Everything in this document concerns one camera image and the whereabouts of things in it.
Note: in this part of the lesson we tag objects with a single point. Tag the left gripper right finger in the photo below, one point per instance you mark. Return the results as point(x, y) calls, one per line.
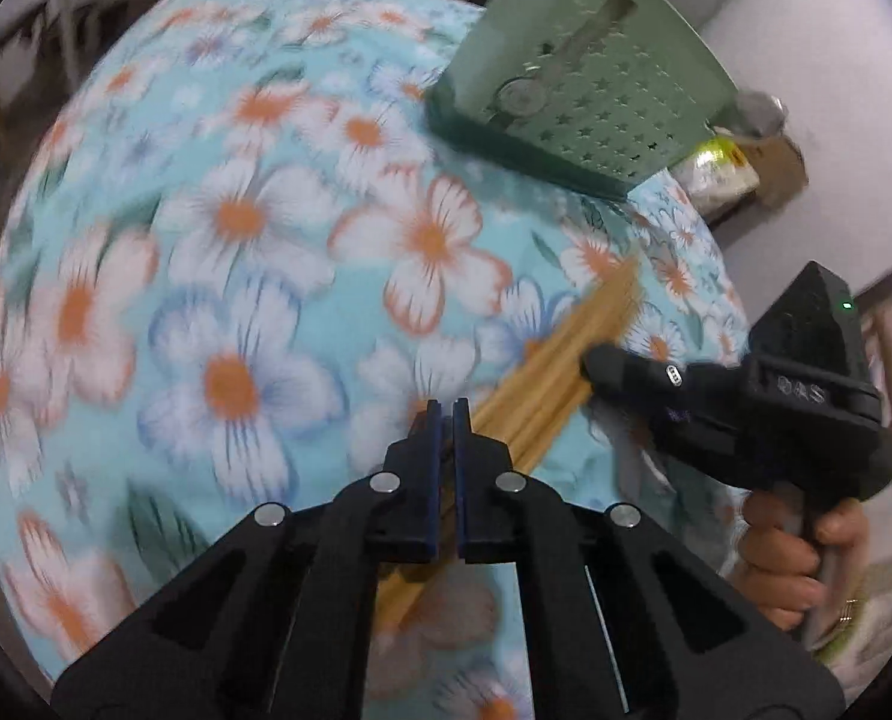
point(621, 620)

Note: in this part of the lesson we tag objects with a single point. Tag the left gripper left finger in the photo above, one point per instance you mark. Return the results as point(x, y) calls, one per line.
point(274, 619)

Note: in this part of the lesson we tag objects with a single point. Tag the wooden chopstick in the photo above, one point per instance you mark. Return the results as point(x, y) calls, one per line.
point(531, 407)

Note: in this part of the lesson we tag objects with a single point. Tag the steel ladle spoon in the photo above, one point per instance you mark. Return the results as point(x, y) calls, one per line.
point(757, 114)

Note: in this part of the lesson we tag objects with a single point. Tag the green fleece sleeve forearm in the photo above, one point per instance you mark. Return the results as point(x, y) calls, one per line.
point(859, 651)

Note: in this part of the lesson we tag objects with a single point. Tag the right hand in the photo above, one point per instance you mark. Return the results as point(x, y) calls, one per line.
point(787, 577)

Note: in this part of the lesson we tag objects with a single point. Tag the cardboard box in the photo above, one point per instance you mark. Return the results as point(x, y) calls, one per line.
point(780, 166)

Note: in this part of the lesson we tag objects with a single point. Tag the yellow green rice bag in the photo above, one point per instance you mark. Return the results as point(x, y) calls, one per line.
point(716, 175)

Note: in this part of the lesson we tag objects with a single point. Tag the floral blue tablecloth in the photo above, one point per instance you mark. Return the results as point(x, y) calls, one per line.
point(240, 263)

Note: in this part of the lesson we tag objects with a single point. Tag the green plastic utensil holder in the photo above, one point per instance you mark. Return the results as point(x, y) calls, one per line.
point(592, 95)

